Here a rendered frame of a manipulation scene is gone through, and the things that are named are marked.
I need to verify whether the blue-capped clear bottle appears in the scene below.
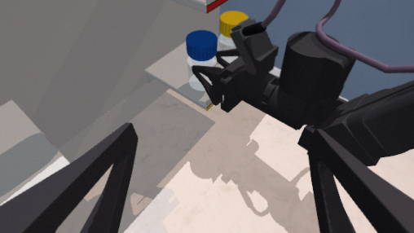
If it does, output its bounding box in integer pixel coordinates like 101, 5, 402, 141
186, 30, 218, 92

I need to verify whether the grey wall panel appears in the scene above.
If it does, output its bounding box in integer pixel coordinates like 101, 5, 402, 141
0, 0, 220, 163

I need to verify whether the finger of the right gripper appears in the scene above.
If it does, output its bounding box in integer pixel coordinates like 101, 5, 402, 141
215, 48, 240, 68
192, 65, 222, 106

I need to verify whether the clear bottle with yellow cap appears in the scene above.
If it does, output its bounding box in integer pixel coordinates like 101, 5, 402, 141
218, 11, 248, 63

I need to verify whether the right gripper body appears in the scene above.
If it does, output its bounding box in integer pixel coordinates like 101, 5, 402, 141
214, 30, 279, 113

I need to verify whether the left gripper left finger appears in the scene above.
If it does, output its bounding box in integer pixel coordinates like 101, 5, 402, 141
0, 123, 138, 233

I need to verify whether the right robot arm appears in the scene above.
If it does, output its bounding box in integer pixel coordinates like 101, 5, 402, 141
265, 32, 414, 167

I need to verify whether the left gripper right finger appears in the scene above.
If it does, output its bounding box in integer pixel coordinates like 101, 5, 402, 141
307, 129, 414, 233

